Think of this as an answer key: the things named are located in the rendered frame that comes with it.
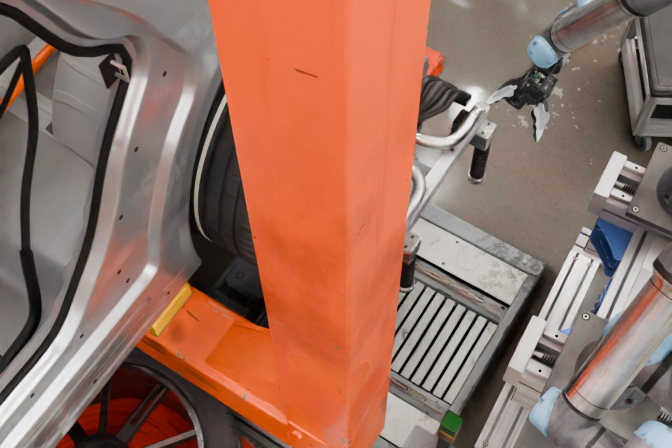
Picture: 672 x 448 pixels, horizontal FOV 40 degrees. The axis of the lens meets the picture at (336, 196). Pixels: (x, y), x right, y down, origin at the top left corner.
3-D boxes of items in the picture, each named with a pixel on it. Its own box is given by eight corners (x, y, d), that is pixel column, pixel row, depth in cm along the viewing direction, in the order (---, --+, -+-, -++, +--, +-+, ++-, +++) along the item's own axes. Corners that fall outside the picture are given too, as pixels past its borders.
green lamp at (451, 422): (446, 414, 207) (448, 408, 203) (462, 423, 206) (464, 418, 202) (437, 429, 205) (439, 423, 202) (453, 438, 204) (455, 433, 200)
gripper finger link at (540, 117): (544, 134, 216) (539, 97, 218) (533, 143, 221) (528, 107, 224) (556, 134, 217) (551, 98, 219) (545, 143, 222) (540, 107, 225)
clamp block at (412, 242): (384, 228, 199) (385, 216, 195) (420, 248, 197) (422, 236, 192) (372, 245, 197) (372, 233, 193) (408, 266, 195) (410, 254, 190)
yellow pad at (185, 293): (148, 263, 220) (144, 254, 216) (194, 291, 216) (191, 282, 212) (111, 308, 214) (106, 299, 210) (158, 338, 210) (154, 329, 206)
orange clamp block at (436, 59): (398, 83, 230) (416, 59, 234) (426, 97, 228) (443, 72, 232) (399, 65, 224) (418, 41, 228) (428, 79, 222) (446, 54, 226)
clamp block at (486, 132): (460, 119, 214) (462, 106, 210) (494, 136, 211) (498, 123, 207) (449, 135, 212) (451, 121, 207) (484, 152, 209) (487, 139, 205)
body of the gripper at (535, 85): (522, 80, 217) (545, 43, 221) (508, 94, 225) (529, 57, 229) (549, 98, 217) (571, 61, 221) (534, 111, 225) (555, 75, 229)
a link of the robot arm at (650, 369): (616, 317, 186) (634, 288, 175) (673, 361, 181) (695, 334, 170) (581, 358, 182) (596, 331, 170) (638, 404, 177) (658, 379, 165)
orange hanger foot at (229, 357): (157, 284, 235) (129, 216, 206) (330, 390, 220) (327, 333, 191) (115, 335, 228) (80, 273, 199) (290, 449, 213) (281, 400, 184)
